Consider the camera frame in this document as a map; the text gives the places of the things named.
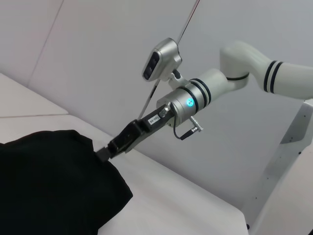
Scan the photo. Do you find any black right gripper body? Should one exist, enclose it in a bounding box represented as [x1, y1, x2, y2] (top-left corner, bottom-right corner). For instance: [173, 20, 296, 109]
[107, 103, 177, 158]

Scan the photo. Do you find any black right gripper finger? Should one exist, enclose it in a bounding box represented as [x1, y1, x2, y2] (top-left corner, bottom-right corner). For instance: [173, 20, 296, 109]
[96, 146, 111, 163]

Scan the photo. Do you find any black t-shirt with FREE print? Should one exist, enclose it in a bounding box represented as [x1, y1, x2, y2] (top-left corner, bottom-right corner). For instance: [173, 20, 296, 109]
[0, 129, 134, 235]

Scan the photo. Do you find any right arm cable with plug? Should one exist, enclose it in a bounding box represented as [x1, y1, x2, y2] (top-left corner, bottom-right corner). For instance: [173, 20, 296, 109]
[173, 116, 204, 141]

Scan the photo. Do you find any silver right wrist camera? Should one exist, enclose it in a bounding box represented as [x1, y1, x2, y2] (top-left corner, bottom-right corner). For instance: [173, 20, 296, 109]
[142, 37, 183, 82]

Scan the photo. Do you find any white robot torso frame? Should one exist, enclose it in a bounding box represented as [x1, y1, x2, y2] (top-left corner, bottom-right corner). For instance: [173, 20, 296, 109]
[246, 98, 313, 235]

